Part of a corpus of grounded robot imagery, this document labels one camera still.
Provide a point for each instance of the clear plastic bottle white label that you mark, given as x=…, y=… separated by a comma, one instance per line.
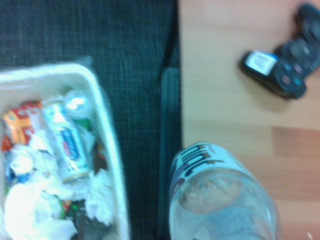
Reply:
x=215, y=195

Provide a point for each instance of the white blue drink can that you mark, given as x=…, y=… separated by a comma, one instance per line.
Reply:
x=67, y=142

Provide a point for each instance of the black Sony game controller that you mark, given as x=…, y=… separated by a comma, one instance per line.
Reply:
x=287, y=65

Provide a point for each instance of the dark grey table leg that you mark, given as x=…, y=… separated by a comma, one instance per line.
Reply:
x=168, y=140

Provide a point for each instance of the green red candy wrapper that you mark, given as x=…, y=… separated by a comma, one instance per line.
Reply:
x=67, y=207

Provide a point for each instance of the small crumpled white tissue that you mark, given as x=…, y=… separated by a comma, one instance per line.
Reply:
x=100, y=197

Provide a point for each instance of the large crumpled white tissue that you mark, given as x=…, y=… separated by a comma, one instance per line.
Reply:
x=32, y=215

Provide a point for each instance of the orange red snack wrapper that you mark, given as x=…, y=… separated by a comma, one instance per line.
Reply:
x=21, y=122

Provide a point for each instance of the grey trash bin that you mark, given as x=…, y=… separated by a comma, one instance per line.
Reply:
x=110, y=140

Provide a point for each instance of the crumpled white paper napkin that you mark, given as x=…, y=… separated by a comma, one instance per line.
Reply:
x=32, y=155

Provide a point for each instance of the clear plastic cup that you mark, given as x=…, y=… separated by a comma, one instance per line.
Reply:
x=75, y=102

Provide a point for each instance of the brown crumpled wrapper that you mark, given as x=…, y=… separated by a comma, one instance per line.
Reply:
x=99, y=157

